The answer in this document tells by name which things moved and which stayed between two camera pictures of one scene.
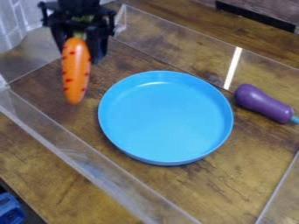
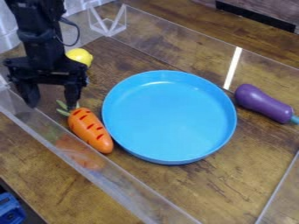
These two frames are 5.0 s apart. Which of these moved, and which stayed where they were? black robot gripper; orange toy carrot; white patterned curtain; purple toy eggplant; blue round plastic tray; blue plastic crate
Moved: orange toy carrot; black robot gripper
Stayed: purple toy eggplant; blue round plastic tray; blue plastic crate; white patterned curtain
